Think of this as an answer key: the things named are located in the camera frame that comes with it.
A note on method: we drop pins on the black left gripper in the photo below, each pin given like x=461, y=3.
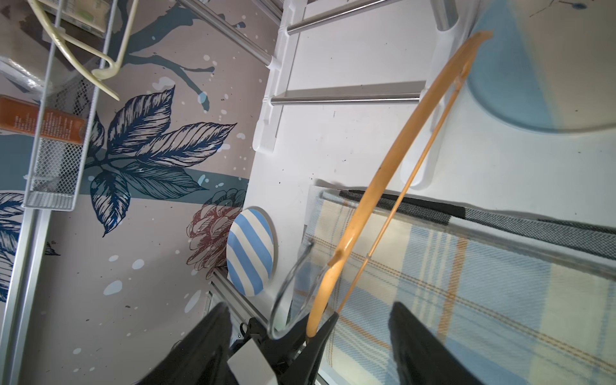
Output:
x=255, y=358

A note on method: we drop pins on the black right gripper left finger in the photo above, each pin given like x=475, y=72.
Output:
x=201, y=357

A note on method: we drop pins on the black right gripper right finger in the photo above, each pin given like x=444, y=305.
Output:
x=420, y=357

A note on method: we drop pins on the wooden clothes hanger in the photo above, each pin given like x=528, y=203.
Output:
x=454, y=72

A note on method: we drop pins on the blue cream plaid scarf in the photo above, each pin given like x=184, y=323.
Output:
x=512, y=309

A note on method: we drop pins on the black grey checkered scarf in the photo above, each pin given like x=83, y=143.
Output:
x=596, y=240

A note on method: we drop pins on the blue white striped plate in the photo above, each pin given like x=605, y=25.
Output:
x=250, y=252

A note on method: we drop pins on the blue beige ceramic plate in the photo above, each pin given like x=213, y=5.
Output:
x=549, y=67

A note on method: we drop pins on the white metal clothes rack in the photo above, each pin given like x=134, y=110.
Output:
x=349, y=52

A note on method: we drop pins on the white wire wall basket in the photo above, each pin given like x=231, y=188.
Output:
x=76, y=74

